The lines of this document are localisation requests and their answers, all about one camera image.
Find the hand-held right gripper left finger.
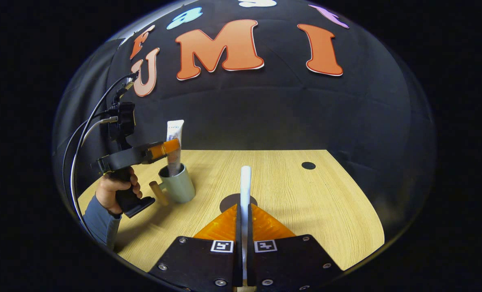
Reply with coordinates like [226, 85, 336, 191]
[148, 204, 243, 292]

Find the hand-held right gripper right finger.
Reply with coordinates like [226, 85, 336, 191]
[247, 204, 343, 292]

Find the white toothpaste tube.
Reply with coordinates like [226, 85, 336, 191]
[166, 120, 185, 177]

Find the pale green cup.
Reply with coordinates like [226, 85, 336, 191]
[149, 163, 196, 206]

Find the dark round coaster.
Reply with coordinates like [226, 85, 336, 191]
[219, 193, 258, 213]

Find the white toothbrush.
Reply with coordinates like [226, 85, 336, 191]
[240, 165, 252, 284]

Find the black backdrop cloth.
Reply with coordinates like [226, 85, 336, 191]
[52, 0, 436, 244]

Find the white cable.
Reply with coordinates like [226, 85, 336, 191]
[70, 117, 119, 228]

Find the black cable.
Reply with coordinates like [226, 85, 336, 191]
[62, 71, 140, 199]

